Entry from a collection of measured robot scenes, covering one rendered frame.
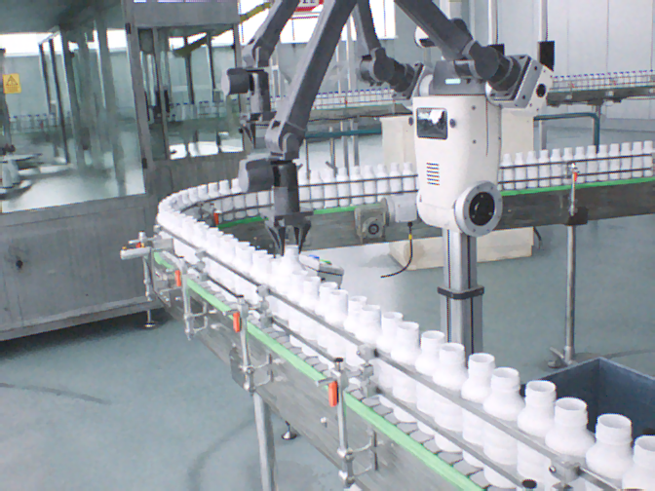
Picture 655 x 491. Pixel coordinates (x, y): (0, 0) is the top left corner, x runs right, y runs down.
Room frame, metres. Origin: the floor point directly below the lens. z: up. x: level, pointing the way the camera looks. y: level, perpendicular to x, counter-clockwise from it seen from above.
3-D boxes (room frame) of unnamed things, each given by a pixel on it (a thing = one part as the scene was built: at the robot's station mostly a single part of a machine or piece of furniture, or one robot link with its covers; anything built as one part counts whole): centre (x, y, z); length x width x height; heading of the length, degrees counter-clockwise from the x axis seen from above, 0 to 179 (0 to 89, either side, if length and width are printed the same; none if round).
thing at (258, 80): (1.98, 0.15, 1.57); 0.07 x 0.06 x 0.07; 118
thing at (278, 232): (1.53, 0.08, 1.24); 0.07 x 0.07 x 0.09; 27
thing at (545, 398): (0.85, -0.27, 1.08); 0.06 x 0.06 x 0.17
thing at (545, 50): (7.57, -2.42, 1.55); 0.17 x 0.15 x 0.42; 99
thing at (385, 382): (1.16, -0.11, 1.08); 0.06 x 0.06 x 0.17
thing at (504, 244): (5.84, -1.13, 0.59); 1.10 x 0.62 x 1.18; 99
